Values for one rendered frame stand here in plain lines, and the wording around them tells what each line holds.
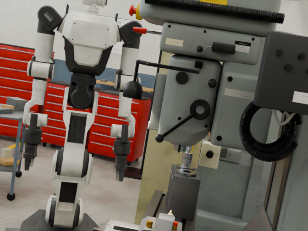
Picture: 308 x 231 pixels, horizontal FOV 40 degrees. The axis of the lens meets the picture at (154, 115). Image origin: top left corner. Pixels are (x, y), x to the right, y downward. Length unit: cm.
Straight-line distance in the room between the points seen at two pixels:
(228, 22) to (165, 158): 208
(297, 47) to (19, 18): 1074
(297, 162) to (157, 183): 210
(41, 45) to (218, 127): 113
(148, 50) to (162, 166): 747
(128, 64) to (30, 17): 941
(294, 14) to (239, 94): 939
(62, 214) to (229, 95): 126
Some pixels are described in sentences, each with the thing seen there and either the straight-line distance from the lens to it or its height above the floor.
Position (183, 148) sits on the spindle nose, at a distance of 159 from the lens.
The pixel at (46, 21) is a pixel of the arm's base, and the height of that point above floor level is 170.
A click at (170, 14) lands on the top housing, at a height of 175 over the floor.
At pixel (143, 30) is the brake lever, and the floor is 170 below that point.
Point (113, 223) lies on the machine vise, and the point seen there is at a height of 100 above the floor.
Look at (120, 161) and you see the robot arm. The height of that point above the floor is 105.
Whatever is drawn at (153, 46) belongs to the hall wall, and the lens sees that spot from 1069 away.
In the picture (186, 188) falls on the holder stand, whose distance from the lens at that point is 191.
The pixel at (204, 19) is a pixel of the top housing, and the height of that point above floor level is 175.
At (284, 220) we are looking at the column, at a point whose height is 115.
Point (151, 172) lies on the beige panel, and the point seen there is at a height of 71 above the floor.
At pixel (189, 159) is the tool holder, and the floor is 117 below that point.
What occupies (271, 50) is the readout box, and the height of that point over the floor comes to 167.
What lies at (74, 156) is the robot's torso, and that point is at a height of 106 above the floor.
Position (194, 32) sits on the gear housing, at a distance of 147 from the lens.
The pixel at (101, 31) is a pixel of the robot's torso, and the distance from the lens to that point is 219.
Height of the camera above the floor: 160
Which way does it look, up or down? 7 degrees down
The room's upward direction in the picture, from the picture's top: 9 degrees clockwise
